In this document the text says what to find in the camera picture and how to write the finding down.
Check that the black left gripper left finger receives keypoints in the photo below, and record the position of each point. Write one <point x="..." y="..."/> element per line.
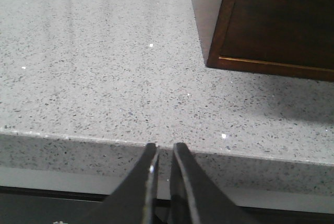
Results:
<point x="133" y="201"/>

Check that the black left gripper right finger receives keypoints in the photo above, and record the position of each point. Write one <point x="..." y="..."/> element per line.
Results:
<point x="194" y="197"/>

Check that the lower wooden drawer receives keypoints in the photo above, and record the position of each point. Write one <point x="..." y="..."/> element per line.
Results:
<point x="296" y="32"/>

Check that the dark wooden drawer cabinet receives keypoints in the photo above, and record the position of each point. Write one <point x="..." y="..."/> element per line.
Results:
<point x="212" y="20"/>

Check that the black appliance under counter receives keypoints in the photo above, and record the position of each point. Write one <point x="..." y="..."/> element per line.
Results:
<point x="27" y="205"/>

